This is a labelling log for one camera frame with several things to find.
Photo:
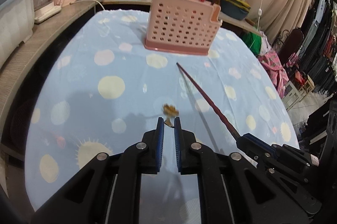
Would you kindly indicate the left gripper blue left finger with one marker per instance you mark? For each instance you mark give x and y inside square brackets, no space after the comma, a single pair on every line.
[159,138]

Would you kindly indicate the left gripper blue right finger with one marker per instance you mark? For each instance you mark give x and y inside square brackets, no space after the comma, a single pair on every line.
[178,142]

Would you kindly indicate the gold flower spoon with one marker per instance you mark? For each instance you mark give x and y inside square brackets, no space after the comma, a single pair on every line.
[170,113]

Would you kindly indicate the dark red chopstick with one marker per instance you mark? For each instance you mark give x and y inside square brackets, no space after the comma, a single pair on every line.
[234,133]

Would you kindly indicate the light blue dotted tablecloth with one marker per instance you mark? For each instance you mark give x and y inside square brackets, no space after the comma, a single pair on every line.
[106,90]

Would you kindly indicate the pink perforated utensil holder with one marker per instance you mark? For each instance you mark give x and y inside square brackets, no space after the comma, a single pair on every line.
[182,26]

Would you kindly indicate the pink floral garment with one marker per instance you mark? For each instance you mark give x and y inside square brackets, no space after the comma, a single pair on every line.
[272,65]

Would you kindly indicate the green bag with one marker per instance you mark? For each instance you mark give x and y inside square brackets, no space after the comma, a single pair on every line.
[253,42]

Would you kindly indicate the teal bowl with yellow lid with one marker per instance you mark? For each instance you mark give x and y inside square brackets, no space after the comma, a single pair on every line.
[236,9]

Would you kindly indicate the white plastic storage bin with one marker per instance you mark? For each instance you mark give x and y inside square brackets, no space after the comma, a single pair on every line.
[17,21]

